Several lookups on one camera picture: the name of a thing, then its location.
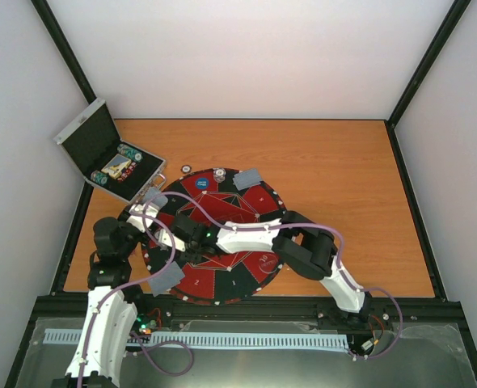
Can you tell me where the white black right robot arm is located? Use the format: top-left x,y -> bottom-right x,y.
171,211 -> 371,316

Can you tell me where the single hundred chip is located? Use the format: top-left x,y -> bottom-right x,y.
181,165 -> 192,174

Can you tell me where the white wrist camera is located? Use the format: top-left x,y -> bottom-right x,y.
155,229 -> 186,252
125,203 -> 161,233

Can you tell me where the round red black poker mat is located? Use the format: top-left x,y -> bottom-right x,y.
141,168 -> 286,305

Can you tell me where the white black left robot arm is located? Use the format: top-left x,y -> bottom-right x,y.
51,217 -> 148,387

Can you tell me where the black frame rail front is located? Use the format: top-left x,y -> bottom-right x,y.
32,294 -> 466,328

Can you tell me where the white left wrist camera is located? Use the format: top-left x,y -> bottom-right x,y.
125,203 -> 161,233

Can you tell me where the clear dealer button disc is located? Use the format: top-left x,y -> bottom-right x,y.
258,253 -> 280,275

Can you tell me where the red dice row in case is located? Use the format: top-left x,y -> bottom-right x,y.
116,165 -> 136,182

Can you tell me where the blue orange ten chip stack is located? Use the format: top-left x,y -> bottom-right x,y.
213,168 -> 226,183

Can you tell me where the aluminium poker chip case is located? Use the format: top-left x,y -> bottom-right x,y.
54,98 -> 167,204

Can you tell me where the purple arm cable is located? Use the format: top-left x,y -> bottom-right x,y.
141,192 -> 404,361
76,192 -> 195,388

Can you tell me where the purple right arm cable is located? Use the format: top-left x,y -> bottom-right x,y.
141,192 -> 404,361

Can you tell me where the light blue slotted cable duct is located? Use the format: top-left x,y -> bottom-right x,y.
43,327 -> 349,350

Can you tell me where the dealt card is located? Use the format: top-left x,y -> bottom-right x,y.
147,262 -> 185,297
232,168 -> 262,190

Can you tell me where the card box in case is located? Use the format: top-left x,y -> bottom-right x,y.
101,154 -> 132,179

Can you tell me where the blue playing card deck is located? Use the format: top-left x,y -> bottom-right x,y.
143,188 -> 168,206

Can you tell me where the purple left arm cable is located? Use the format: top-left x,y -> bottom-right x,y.
76,192 -> 195,388

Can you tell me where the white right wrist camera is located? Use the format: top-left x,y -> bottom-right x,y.
155,229 -> 186,252

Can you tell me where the blue small blind button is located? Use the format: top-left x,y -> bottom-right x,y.
195,177 -> 209,190

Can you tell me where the poker chip row in case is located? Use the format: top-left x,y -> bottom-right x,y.
117,143 -> 143,162

